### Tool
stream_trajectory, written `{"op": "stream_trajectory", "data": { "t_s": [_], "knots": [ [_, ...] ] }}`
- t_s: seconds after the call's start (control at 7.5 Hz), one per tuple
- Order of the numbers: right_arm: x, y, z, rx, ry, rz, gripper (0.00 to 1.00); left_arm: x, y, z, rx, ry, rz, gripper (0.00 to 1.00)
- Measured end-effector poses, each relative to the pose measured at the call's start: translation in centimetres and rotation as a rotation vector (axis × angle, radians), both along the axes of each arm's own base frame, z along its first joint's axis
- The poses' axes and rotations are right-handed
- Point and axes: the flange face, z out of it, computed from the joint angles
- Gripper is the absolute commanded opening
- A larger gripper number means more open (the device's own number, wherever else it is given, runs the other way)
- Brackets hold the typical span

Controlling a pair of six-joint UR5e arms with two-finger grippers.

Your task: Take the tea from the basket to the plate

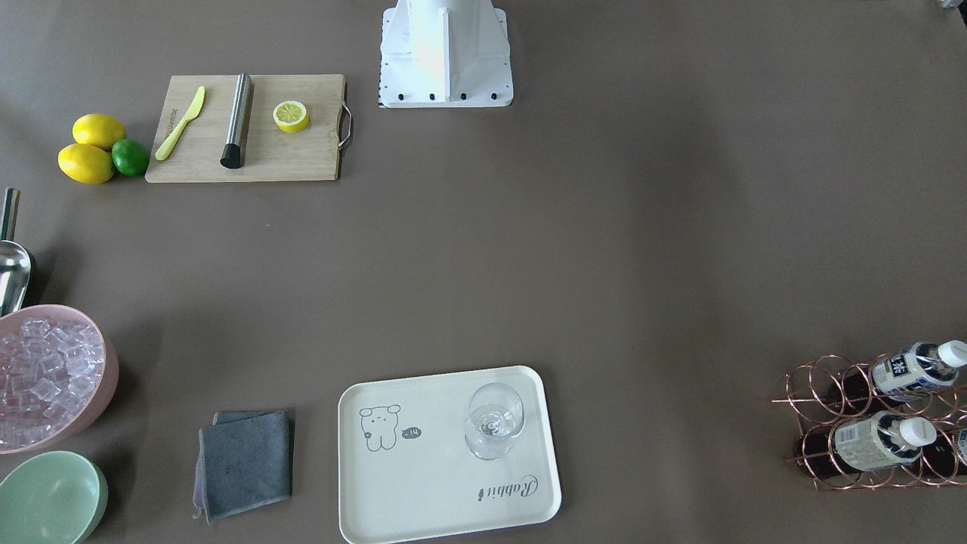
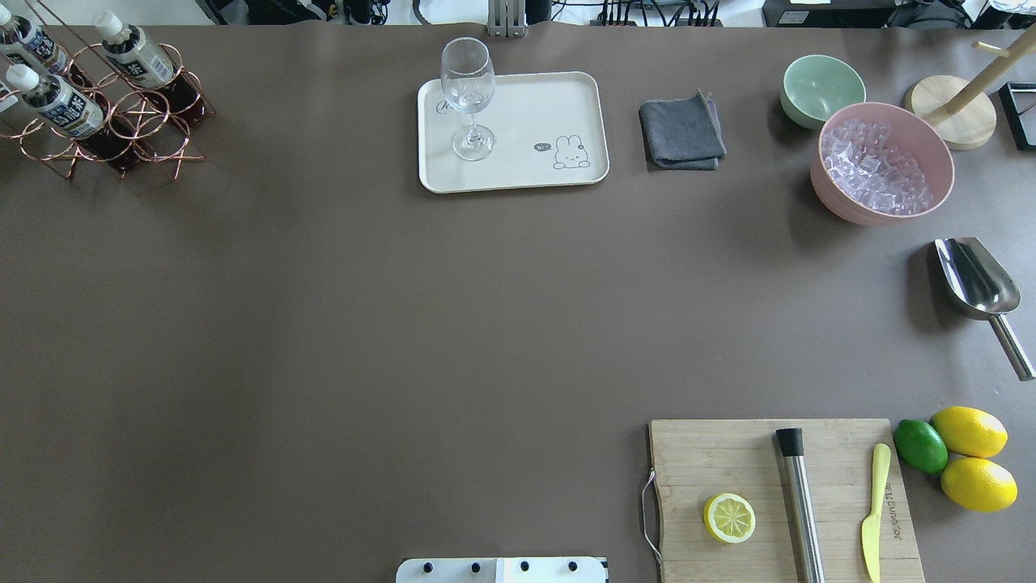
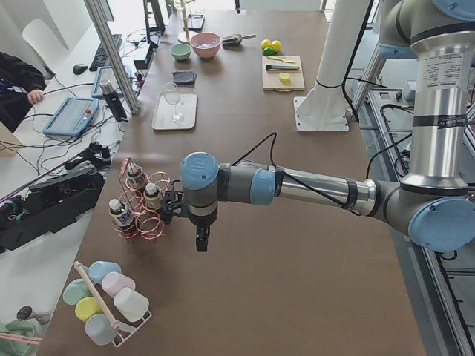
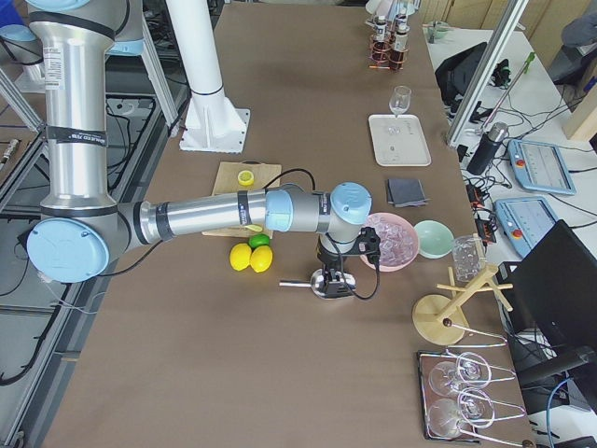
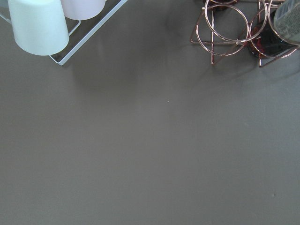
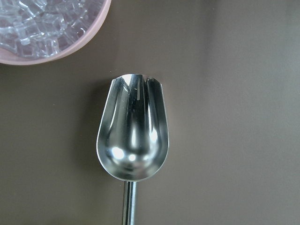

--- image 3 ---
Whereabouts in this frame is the black keyboard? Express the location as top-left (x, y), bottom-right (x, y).
top-left (88, 34), bottom-right (122, 72)

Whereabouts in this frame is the tea bottle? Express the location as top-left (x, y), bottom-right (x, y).
top-left (108, 199), bottom-right (137, 238)
top-left (127, 163), bottom-right (146, 192)
top-left (143, 182), bottom-right (162, 211)

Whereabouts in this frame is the metal ice scoop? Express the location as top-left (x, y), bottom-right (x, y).
top-left (222, 34), bottom-right (257, 46)

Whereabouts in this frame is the yellow lemon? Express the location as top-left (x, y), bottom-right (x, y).
top-left (261, 39), bottom-right (272, 50)
top-left (263, 47), bottom-right (275, 56)

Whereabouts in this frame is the lemon half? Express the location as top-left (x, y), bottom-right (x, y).
top-left (279, 73), bottom-right (290, 82)

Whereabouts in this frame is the black computer mouse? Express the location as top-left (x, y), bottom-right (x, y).
top-left (73, 64), bottom-right (88, 75)

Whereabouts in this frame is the black thermos bottle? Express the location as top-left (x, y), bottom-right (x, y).
top-left (99, 79), bottom-right (128, 122)

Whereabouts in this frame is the pink bowl with ice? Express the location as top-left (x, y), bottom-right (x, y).
top-left (190, 32), bottom-right (222, 59)

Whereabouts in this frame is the green bowl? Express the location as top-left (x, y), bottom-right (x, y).
top-left (170, 43), bottom-right (191, 61)

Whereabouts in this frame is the wooden cutting board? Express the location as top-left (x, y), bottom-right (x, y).
top-left (262, 56), bottom-right (305, 91)

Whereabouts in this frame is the aluminium frame post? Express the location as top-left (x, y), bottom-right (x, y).
top-left (84, 0), bottom-right (140, 115)

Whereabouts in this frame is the yellow plastic knife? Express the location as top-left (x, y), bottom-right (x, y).
top-left (267, 56), bottom-right (295, 63)

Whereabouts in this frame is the tea bottle front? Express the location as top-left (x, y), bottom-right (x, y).
top-left (108, 199), bottom-right (137, 238)

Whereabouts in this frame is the copper wire bottle basket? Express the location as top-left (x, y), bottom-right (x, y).
top-left (111, 157), bottom-right (171, 244)

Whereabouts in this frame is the tea bottle middle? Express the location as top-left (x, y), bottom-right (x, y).
top-left (143, 182), bottom-right (162, 211)

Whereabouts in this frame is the yellow plastic cup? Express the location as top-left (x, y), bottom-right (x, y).
top-left (75, 296), bottom-right (102, 323)

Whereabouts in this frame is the white plastic cup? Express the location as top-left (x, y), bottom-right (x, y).
top-left (114, 287), bottom-right (149, 322)

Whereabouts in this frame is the steel muddler black tip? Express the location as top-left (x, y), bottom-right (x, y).
top-left (265, 64), bottom-right (300, 71)

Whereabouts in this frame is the pink plastic cup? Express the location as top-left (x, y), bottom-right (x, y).
top-left (101, 271), bottom-right (136, 297)

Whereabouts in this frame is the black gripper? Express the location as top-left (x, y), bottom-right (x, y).
top-left (196, 225), bottom-right (209, 252)

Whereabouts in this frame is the white cup rack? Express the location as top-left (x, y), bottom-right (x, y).
top-left (73, 261), bottom-right (152, 348)

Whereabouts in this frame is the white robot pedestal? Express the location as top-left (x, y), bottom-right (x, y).
top-left (294, 0), bottom-right (373, 131)

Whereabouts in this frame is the clear wine glass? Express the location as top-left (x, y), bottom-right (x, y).
top-left (163, 82), bottom-right (184, 124)

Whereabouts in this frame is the grey plastic cup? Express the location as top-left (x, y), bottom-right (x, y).
top-left (85, 314), bottom-right (117, 346)

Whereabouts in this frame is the wooden cup tree stand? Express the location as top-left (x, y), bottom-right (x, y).
top-left (177, 0), bottom-right (197, 44)

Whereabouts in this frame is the tea bottle back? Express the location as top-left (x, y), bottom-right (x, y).
top-left (127, 163), bottom-right (146, 192)

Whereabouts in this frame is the grey folded cloth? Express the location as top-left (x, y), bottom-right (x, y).
top-left (172, 70), bottom-right (197, 86)

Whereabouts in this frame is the blue plastic cup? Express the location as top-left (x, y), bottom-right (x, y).
top-left (88, 260), bottom-right (122, 283)

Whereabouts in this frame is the cream serving tray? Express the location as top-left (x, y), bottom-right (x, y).
top-left (151, 89), bottom-right (199, 131)

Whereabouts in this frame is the blue teach pendant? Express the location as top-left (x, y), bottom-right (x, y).
top-left (42, 97), bottom-right (99, 137)
top-left (91, 66), bottom-right (123, 100)

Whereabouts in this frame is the green plastic cup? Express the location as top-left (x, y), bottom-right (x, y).
top-left (62, 279), bottom-right (92, 306)

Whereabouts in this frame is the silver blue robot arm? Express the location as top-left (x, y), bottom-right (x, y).
top-left (180, 1), bottom-right (474, 253)

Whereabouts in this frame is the black tray with glasses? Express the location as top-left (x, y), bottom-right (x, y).
top-left (187, 14), bottom-right (205, 31)

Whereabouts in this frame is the green lime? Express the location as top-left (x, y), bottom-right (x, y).
top-left (271, 40), bottom-right (282, 52)

